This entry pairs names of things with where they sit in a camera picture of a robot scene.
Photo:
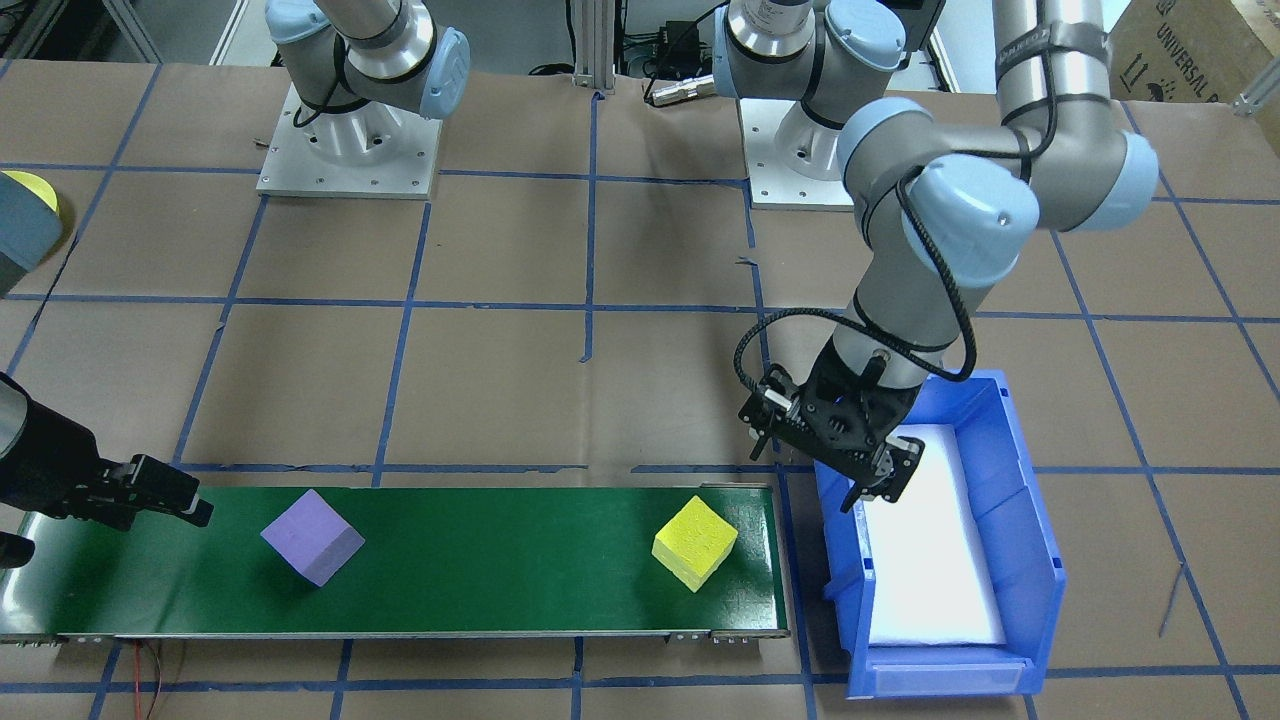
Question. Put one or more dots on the yellow foam block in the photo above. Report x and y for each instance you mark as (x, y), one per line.
(695, 545)

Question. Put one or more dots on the purple foam block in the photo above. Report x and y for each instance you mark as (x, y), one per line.
(310, 540)

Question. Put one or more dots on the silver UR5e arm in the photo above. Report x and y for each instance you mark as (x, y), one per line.
(390, 50)
(1060, 110)

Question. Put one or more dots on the yellow plate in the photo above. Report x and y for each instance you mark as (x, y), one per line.
(35, 183)

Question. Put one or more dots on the white foam sheet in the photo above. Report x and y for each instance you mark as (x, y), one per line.
(930, 560)

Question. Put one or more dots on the blue plastic storage bin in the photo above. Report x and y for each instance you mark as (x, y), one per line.
(940, 680)

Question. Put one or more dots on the green conveyor belt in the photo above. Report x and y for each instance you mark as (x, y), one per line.
(480, 560)

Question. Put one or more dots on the silver cylindrical connector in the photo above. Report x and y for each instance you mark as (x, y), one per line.
(680, 92)

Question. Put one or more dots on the black power adapter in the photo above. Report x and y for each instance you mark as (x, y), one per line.
(680, 42)

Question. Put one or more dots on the aluminium profile bar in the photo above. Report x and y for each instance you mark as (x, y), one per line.
(1260, 100)
(130, 30)

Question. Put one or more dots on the brown cardboard box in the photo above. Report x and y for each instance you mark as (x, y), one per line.
(1190, 60)

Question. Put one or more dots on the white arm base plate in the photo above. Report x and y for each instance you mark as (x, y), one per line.
(780, 190)
(400, 170)

